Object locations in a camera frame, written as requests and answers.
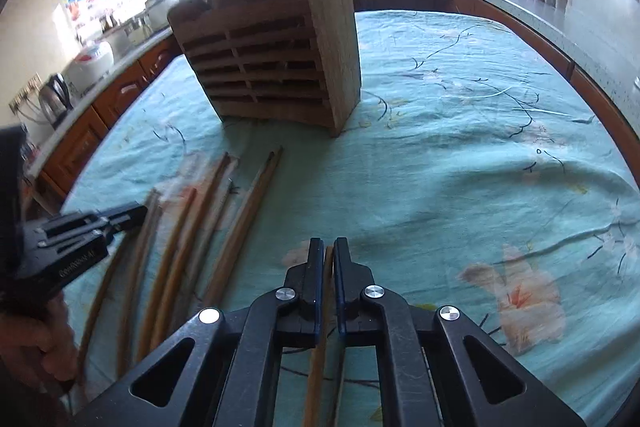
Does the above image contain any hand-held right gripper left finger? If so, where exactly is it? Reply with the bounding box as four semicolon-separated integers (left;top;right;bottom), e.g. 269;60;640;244
70;237;326;427

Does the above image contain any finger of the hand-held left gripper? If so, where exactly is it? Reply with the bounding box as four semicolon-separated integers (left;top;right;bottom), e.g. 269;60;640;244
22;202;148;258

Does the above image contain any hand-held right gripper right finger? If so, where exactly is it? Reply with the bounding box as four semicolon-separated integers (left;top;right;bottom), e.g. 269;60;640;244
333;237;588;427

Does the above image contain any pile of wooden chopsticks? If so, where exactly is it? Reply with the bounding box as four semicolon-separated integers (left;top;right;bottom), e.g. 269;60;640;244
72;146;284;400

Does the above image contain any light brown wooden chopstick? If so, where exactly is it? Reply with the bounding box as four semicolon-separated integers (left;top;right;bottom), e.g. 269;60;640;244
302;246;335;427

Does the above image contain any wooden slatted utensil holder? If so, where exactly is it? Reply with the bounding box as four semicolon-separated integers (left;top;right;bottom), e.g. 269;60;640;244
166;0;362;138

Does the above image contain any person's left hand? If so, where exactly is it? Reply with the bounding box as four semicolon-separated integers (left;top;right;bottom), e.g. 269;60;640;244
0;292;77;408

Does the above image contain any steel electric kettle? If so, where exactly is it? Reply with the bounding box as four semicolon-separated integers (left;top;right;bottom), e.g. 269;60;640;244
39;73;74;130

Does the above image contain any white rice cooker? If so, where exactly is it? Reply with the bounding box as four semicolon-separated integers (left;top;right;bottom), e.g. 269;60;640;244
65;41;115;84

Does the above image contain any teal floral tablecloth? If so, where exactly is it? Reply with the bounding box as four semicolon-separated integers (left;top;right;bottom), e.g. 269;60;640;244
60;9;640;427

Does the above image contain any white cooking pot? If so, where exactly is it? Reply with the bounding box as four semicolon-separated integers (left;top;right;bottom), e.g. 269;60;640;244
145;0;174;28

